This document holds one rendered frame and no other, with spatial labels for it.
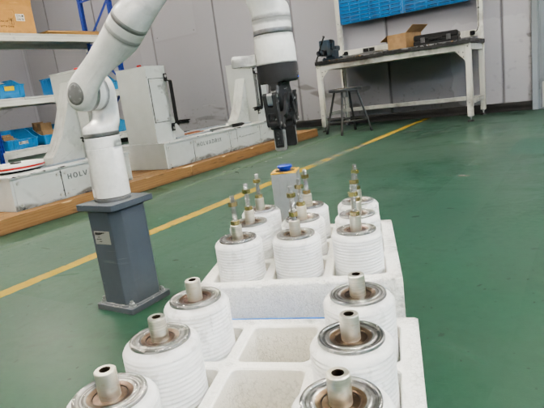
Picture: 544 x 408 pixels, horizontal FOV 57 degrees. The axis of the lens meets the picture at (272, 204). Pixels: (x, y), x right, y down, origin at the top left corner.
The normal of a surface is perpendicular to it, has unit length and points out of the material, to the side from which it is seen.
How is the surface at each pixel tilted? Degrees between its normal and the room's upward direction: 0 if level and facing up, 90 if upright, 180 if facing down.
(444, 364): 0
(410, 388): 0
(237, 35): 90
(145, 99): 90
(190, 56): 90
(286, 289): 90
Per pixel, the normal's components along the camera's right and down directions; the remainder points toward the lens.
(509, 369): -0.13, -0.97
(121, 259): 0.22, 0.18
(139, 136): -0.53, 0.25
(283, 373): -0.22, 0.25
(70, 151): 0.84, 0.01
